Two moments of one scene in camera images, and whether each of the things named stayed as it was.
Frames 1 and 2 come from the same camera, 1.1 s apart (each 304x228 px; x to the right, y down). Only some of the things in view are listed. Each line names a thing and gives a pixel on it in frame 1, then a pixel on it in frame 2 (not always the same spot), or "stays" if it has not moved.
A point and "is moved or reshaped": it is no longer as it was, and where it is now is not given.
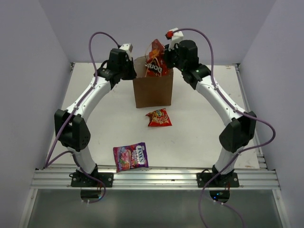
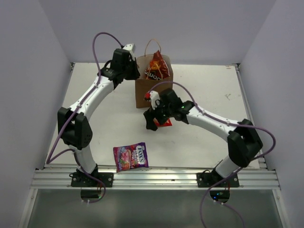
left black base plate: [81, 179] stays
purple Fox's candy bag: [130, 156] stays
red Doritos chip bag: [155, 64] is moved or reshaped
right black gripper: [168, 53] -> [149, 114]
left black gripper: [133, 74] stays
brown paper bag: [152, 91] stays
